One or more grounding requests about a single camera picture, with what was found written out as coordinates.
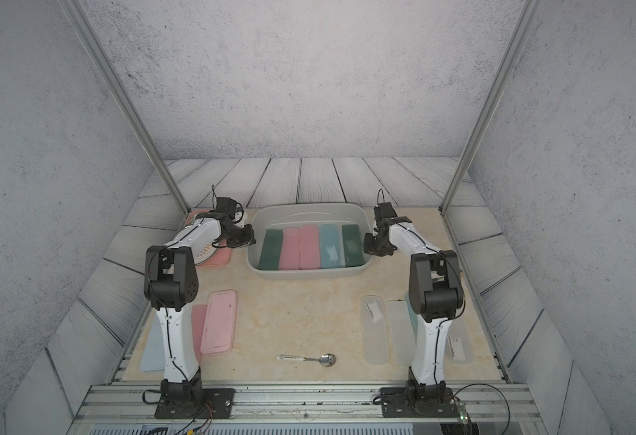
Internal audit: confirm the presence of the round patterned ceramic plate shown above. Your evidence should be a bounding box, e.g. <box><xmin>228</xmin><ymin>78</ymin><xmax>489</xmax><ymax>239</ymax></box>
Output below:
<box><xmin>195</xmin><ymin>244</ymin><xmax>218</xmax><ymax>265</ymax></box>

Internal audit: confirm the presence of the clear pencil case with label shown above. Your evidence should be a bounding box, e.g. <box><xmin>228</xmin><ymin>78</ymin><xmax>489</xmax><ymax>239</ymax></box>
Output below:
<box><xmin>360</xmin><ymin>295</ymin><xmax>390</xmax><ymax>366</ymax></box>

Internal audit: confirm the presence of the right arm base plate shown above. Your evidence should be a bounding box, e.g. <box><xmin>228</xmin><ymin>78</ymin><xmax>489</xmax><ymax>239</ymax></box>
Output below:
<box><xmin>372</xmin><ymin>387</ymin><xmax>459</xmax><ymax>419</ymax></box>

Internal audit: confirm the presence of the metal spoon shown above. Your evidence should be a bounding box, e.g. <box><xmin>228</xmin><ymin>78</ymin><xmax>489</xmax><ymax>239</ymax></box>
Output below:
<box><xmin>276</xmin><ymin>353</ymin><xmax>337</xmax><ymax>368</ymax></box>

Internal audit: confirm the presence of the right aluminium frame post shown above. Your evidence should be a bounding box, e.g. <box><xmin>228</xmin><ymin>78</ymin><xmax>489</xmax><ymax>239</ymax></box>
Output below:
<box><xmin>439</xmin><ymin>0</ymin><xmax>542</xmax><ymax>216</ymax></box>

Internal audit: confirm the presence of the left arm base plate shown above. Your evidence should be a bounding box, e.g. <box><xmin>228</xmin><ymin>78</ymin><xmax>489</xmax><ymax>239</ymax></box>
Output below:
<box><xmin>154</xmin><ymin>388</ymin><xmax>236</xmax><ymax>420</ymax></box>

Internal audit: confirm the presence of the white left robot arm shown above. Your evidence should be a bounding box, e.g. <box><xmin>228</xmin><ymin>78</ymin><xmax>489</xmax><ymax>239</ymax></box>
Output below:
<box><xmin>144</xmin><ymin>197</ymin><xmax>256</xmax><ymax>403</ymax></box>

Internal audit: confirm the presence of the aluminium frame post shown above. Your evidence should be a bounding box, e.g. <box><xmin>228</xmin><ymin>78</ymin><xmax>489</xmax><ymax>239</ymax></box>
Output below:
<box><xmin>439</xmin><ymin>0</ymin><xmax>542</xmax><ymax>216</ymax></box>
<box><xmin>58</xmin><ymin>0</ymin><xmax>191</xmax><ymax>214</ymax></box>

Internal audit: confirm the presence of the rose pink pencil case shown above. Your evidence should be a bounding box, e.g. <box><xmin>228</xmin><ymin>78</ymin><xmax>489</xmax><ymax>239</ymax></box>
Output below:
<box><xmin>191</xmin><ymin>304</ymin><xmax>207</xmax><ymax>364</ymax></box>

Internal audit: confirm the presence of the pink plastic tray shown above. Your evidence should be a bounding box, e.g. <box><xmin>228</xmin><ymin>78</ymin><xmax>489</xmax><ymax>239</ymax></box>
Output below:
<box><xmin>185</xmin><ymin>208</ymin><xmax>231</xmax><ymax>268</ymax></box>

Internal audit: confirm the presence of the grey plastic storage box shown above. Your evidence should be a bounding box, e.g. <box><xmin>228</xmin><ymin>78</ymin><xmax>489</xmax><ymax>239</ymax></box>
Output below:
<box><xmin>247</xmin><ymin>203</ymin><xmax>372</xmax><ymax>280</ymax></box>

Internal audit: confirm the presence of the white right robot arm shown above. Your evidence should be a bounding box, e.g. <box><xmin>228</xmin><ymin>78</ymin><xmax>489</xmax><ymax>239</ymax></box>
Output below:
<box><xmin>363</xmin><ymin>202</ymin><xmax>465</xmax><ymax>407</ymax></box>

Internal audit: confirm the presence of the light pink ridged pencil case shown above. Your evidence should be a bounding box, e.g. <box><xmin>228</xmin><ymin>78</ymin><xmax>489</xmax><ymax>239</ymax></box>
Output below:
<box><xmin>199</xmin><ymin>290</ymin><xmax>238</xmax><ymax>355</ymax></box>

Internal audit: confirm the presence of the dark green pencil case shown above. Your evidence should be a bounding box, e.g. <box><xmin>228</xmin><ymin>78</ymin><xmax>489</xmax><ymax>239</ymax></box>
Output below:
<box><xmin>342</xmin><ymin>224</ymin><xmax>365</xmax><ymax>268</ymax></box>
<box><xmin>257</xmin><ymin>228</ymin><xmax>284</xmax><ymax>271</ymax></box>

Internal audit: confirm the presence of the left aluminium frame post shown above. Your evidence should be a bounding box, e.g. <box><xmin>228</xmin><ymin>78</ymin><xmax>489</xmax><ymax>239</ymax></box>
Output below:
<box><xmin>58</xmin><ymin>0</ymin><xmax>191</xmax><ymax>214</ymax></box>

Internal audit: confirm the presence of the light blue pencil case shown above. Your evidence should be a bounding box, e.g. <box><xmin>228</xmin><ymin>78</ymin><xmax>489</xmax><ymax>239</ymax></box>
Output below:
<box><xmin>140</xmin><ymin>318</ymin><xmax>166</xmax><ymax>373</ymax></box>

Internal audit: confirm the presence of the aluminium front rail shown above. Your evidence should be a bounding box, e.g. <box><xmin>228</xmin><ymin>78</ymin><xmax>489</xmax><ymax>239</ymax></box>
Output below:
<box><xmin>69</xmin><ymin>382</ymin><xmax>547</xmax><ymax>434</ymax></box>

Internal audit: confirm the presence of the translucent pink pencil case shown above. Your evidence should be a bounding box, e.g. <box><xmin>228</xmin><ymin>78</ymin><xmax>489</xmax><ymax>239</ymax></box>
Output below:
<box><xmin>299</xmin><ymin>225</ymin><xmax>321</xmax><ymax>270</ymax></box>

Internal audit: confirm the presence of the teal pencil case with label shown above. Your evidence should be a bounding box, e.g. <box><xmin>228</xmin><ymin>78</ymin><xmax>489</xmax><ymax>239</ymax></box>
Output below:
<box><xmin>319</xmin><ymin>224</ymin><xmax>345</xmax><ymax>269</ymax></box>

